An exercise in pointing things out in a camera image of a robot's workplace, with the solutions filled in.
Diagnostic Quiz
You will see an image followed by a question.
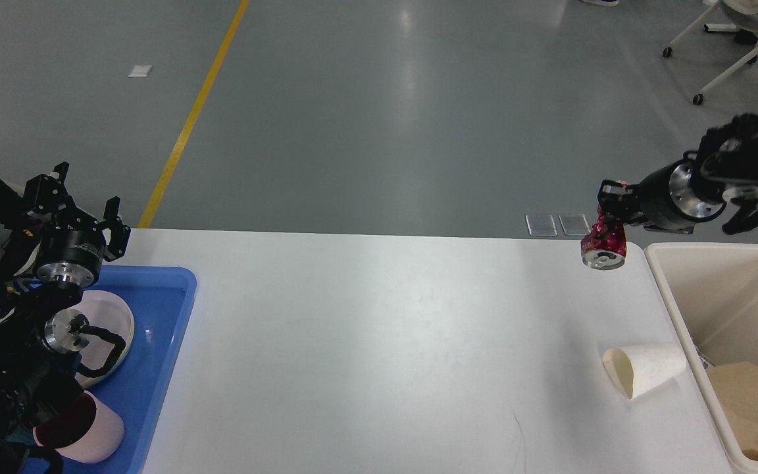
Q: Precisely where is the white rolling chair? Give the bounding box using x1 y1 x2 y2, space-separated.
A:
661 1 758 106

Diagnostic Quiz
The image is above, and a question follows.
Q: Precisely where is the right floor outlet cover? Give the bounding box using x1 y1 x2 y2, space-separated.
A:
557 213 592 237

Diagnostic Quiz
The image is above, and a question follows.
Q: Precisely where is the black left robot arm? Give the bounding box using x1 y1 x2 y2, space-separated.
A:
0 162 130 473

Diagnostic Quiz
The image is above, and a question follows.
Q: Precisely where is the pink plate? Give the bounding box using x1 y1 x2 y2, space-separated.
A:
73 289 130 369

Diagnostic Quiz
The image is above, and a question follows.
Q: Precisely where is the pink mug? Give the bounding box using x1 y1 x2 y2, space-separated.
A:
32 391 124 464

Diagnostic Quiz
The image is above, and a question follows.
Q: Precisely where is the left floor outlet cover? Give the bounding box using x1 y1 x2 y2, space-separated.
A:
524 214 559 237

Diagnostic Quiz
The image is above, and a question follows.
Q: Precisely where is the white paper cup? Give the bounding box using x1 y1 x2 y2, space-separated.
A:
601 343 687 400

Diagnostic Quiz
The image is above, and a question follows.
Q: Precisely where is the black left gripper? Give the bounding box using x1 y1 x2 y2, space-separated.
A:
23 162 130 288

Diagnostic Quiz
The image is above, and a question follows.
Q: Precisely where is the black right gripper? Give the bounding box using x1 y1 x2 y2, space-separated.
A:
597 159 727 234

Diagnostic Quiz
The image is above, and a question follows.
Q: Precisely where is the floor outlet cover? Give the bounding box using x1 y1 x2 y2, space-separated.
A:
557 213 592 237
524 214 559 237

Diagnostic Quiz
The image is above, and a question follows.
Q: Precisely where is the crushed red can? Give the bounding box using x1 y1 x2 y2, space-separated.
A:
580 207 628 271

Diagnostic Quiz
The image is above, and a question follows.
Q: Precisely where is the blue plastic tray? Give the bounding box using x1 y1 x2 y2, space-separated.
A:
63 266 197 473

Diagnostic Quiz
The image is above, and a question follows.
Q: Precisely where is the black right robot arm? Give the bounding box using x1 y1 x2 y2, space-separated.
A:
594 113 758 237

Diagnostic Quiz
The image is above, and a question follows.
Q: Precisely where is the yellow plate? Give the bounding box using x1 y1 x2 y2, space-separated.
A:
98 309 136 380

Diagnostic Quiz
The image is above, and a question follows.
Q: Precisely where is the beige plastic bin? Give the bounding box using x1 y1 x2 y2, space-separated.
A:
644 242 758 473

